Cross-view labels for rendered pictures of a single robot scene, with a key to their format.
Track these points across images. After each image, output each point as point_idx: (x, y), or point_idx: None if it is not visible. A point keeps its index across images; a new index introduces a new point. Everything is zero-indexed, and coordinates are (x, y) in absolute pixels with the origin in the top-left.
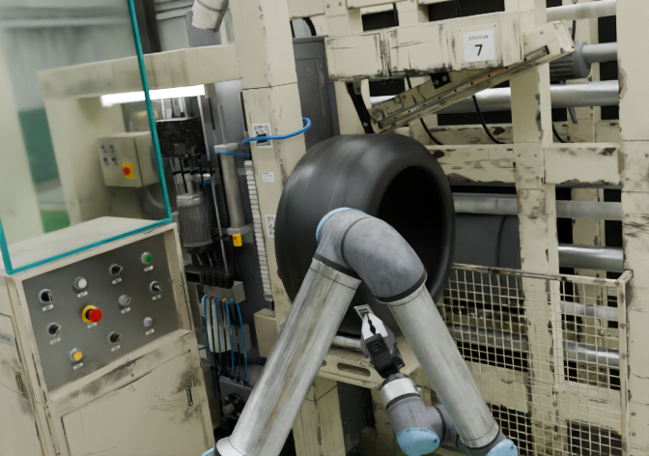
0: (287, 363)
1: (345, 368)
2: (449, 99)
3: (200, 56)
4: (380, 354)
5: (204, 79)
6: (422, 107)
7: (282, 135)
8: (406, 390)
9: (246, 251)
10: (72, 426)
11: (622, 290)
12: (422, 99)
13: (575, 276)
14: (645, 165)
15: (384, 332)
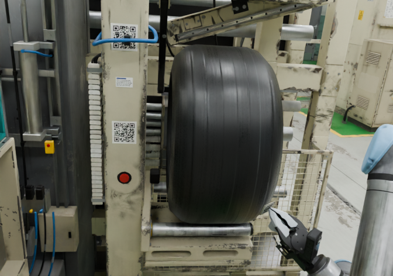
0: None
1: (204, 252)
2: (244, 23)
3: None
4: (316, 245)
5: None
6: (220, 27)
7: (154, 40)
8: (339, 269)
9: (21, 154)
10: None
11: (332, 156)
12: (220, 21)
13: (305, 150)
14: (336, 80)
15: (295, 223)
